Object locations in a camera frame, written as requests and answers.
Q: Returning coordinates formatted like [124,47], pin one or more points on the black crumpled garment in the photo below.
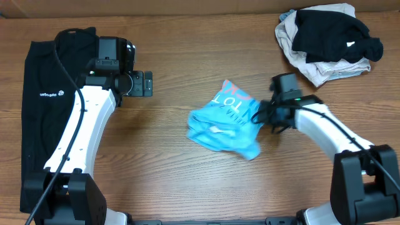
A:
[329,36]

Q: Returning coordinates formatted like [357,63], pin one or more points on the light blue t-shirt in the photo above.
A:
[224,123]

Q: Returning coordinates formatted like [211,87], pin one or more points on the beige folded garment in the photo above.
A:
[316,72]

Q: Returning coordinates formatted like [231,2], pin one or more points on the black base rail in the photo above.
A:
[212,222]

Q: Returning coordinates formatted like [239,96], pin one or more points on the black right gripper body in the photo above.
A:
[269,116]

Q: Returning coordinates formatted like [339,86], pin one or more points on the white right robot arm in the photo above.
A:
[365,177]

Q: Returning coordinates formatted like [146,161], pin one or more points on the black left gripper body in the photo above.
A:
[135,87]

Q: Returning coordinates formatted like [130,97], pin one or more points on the black folded garment with logo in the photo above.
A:
[48,96]

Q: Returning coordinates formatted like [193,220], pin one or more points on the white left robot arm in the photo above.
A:
[64,191]

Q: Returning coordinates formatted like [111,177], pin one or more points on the grey-blue garment under pile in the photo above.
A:
[284,15]

